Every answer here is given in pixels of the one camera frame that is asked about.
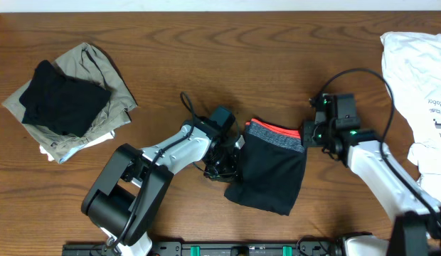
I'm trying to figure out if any black leggings red waistband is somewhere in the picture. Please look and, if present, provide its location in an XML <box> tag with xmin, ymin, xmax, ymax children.
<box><xmin>224</xmin><ymin>119</ymin><xmax>307</xmax><ymax>215</ymax></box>

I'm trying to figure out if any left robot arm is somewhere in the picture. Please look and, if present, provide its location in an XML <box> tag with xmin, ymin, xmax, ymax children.
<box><xmin>81</xmin><ymin>117</ymin><xmax>241</xmax><ymax>255</ymax></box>

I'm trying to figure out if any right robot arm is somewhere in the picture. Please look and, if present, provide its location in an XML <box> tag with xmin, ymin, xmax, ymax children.
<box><xmin>302</xmin><ymin>111</ymin><xmax>441</xmax><ymax>255</ymax></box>

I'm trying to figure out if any white shirt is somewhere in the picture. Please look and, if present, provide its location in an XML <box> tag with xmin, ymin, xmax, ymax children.
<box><xmin>381</xmin><ymin>32</ymin><xmax>441</xmax><ymax>202</ymax></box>

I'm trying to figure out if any folded khaki garment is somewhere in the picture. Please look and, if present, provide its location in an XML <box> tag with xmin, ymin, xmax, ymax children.
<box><xmin>3</xmin><ymin>43</ymin><xmax>137</xmax><ymax>162</ymax></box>

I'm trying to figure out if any folded black garment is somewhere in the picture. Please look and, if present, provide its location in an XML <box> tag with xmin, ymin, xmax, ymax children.
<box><xmin>19</xmin><ymin>60</ymin><xmax>111</xmax><ymax>137</ymax></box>

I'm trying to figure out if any left black cable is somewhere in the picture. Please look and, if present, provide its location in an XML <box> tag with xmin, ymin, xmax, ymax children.
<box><xmin>105</xmin><ymin>91</ymin><xmax>239</xmax><ymax>250</ymax></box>

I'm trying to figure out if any black cable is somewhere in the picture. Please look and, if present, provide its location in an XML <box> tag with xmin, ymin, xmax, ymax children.
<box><xmin>309</xmin><ymin>68</ymin><xmax>441</xmax><ymax>235</ymax></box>
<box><xmin>105</xmin><ymin>91</ymin><xmax>239</xmax><ymax>250</ymax></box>

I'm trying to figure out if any right black cable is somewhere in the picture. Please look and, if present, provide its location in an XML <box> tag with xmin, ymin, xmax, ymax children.
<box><xmin>309</xmin><ymin>68</ymin><xmax>441</xmax><ymax>235</ymax></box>

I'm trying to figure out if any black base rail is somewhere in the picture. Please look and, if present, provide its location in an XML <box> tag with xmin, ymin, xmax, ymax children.
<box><xmin>62</xmin><ymin>238</ymin><xmax>346</xmax><ymax>256</ymax></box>

